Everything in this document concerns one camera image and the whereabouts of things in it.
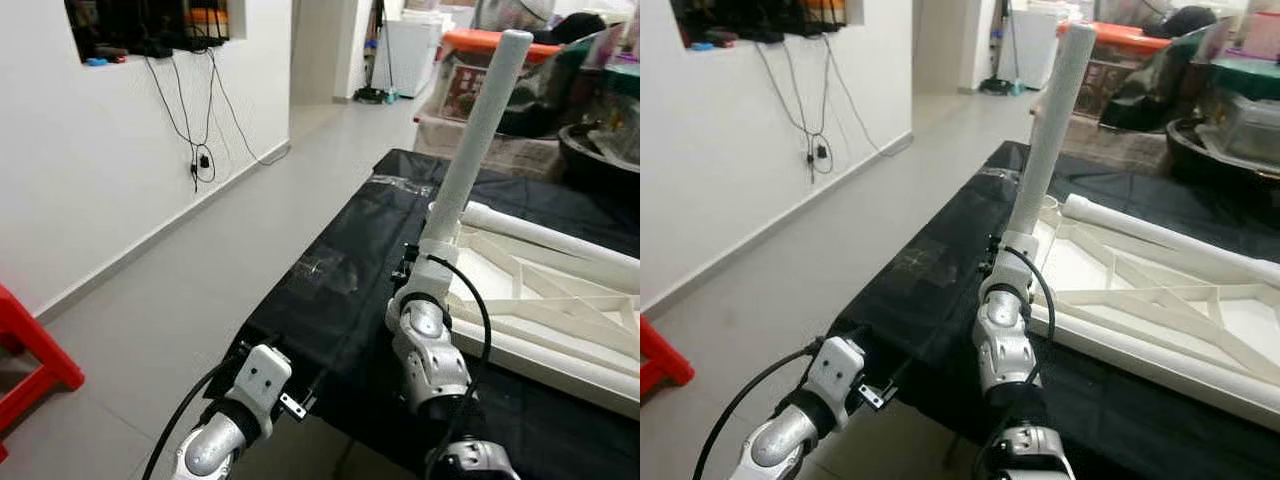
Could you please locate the pink storage box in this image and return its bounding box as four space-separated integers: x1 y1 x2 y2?
1240 10 1280 61

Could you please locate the black plastic bag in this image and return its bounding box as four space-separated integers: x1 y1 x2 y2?
1100 5 1236 131
500 15 626 136

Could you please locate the white plastic children table top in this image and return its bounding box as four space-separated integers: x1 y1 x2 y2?
1025 195 1280 421
430 200 641 421

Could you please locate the black round basin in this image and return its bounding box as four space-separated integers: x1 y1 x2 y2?
558 120 641 196
1165 118 1280 191

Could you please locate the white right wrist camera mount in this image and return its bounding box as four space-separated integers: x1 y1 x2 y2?
395 235 463 301
983 230 1041 291

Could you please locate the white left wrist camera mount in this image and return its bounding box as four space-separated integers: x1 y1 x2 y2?
232 343 293 416
815 335 869 411

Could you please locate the red plastic stool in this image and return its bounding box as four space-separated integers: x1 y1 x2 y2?
0 283 86 461
640 315 696 396

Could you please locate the white appliance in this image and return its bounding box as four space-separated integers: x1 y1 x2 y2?
1005 5 1066 93
385 15 446 99

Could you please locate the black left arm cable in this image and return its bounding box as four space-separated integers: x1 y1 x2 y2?
690 340 823 480
140 355 241 480

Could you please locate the floor mop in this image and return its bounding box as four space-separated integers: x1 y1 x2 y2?
980 0 1026 96
355 0 401 106

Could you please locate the black tablecloth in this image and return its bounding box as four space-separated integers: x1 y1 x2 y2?
235 148 641 480
830 140 1280 480

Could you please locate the clear plastic storage box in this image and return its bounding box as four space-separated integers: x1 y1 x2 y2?
610 95 641 161
1215 95 1280 166

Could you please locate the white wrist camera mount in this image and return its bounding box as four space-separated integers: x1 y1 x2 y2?
983 230 1041 291
395 235 463 301
232 343 293 416
815 335 869 411

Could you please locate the black wall cable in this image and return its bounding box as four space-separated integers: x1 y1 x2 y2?
755 35 911 186
140 50 291 196

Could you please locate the storage box with orange lid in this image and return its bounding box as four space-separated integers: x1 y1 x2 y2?
1040 22 1171 126
415 28 561 136

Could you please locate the patterned beige bench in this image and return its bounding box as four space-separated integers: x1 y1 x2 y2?
1040 105 1176 176
415 115 566 181

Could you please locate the dark green round lid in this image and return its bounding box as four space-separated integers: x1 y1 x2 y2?
1205 55 1280 101
600 55 641 101

